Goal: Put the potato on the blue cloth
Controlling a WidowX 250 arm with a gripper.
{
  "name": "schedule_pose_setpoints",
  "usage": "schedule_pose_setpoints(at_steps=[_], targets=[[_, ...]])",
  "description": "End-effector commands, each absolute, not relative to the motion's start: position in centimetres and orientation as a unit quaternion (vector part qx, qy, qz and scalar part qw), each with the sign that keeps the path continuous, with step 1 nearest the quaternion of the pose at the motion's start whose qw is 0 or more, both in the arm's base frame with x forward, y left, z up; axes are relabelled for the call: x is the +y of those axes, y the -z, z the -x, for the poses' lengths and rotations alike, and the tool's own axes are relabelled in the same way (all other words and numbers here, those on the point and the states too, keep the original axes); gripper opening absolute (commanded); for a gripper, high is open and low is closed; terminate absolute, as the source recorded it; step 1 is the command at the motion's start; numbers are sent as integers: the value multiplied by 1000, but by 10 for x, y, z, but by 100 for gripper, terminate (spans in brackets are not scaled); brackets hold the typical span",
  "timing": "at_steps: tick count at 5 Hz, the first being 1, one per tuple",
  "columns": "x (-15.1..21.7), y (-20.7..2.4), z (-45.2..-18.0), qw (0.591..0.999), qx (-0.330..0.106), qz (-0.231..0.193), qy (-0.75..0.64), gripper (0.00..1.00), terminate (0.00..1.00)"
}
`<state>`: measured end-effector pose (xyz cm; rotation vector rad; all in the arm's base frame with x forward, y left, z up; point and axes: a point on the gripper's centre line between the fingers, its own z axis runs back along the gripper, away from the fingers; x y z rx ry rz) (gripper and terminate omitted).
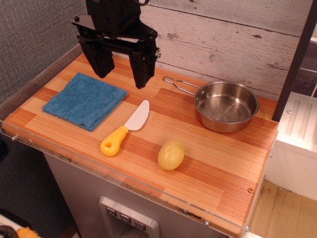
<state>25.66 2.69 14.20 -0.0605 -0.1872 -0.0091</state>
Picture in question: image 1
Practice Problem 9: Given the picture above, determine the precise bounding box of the dark grey right post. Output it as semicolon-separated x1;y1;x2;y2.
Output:
272;0;317;122

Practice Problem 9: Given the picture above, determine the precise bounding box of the grey toy fridge cabinet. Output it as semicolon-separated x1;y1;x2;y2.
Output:
45;154;225;238

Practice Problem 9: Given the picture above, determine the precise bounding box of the clear acrylic table guard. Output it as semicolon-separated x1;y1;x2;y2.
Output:
0;48;278;238

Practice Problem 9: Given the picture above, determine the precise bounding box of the orange plush toy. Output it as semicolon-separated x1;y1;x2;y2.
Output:
16;227;39;238

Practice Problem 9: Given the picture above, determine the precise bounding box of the yellow handled toy knife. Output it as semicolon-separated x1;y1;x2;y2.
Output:
100;100;150;157

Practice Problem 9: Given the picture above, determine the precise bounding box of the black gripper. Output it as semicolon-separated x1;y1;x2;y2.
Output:
72;0;161;89

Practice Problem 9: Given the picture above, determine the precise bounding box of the small steel saucepan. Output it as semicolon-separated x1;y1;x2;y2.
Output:
162;75;260;133

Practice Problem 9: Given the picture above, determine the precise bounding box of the silver dispenser panel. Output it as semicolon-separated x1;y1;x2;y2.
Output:
99;196;160;238

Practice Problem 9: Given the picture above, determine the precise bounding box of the blue folded cloth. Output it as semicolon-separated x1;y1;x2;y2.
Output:
42;73;127;131

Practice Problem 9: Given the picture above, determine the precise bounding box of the yellow toy potato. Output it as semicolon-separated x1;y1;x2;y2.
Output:
158;140;185;171

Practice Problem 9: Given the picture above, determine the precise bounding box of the white toy sink unit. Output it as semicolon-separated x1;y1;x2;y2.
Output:
264;93;317;200

